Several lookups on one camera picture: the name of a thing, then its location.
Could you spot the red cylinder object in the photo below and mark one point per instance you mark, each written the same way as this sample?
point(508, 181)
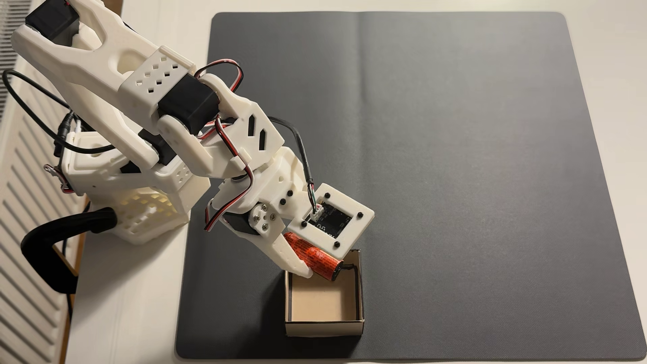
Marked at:
point(316, 259)

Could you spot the white square camera box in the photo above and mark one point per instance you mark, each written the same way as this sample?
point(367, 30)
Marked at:
point(354, 220)

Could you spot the black table clamp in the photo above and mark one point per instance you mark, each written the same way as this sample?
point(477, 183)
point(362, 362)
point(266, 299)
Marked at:
point(40, 247)

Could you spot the small open cardboard box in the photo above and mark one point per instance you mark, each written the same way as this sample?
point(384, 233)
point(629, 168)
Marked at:
point(323, 306)

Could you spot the white radiator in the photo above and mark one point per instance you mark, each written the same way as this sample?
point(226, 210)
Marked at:
point(25, 283)

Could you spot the dark grey table mat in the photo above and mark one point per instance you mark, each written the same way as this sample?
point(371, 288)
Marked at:
point(480, 202)

